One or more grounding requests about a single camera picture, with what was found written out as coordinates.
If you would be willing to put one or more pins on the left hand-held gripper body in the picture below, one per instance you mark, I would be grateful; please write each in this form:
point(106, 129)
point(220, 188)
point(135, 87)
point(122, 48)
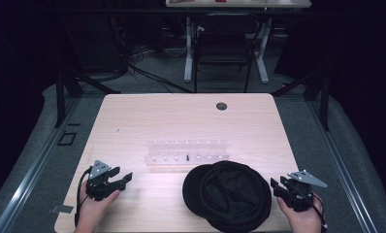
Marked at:
point(99, 186)

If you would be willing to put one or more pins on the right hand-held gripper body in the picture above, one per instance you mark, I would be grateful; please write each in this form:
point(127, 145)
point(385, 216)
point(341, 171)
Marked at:
point(299, 197)

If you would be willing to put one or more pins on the person's right hand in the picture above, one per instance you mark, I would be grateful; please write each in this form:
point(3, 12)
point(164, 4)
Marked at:
point(304, 221)

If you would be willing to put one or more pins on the person's left hand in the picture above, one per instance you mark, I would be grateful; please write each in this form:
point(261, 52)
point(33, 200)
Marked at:
point(90, 212)

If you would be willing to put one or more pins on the grey tape strip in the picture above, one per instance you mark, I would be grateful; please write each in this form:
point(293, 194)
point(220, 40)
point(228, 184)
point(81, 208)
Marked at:
point(61, 209)

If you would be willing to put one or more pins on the black cap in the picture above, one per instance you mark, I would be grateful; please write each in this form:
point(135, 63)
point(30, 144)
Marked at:
point(228, 195)

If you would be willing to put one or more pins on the black tape square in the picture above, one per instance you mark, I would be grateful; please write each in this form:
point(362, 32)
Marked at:
point(67, 138)

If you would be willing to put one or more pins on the clear acrylic rack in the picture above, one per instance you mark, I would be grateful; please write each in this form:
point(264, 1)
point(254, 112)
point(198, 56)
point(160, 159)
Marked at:
point(184, 150)

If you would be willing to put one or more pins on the black metal stand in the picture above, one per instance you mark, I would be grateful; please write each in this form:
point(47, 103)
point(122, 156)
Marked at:
point(323, 97)
point(65, 87)

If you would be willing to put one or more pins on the round grey table grommet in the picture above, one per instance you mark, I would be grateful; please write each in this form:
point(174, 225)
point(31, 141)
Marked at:
point(221, 106)

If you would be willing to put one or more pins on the black chair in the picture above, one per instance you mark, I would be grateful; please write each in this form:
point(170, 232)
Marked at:
point(223, 45)

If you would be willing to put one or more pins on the white-legged desk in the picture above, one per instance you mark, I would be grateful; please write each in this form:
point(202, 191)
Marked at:
point(238, 3)

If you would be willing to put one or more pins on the aluminium floor rail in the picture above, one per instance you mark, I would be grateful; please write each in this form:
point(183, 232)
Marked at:
point(343, 174)
point(29, 171)

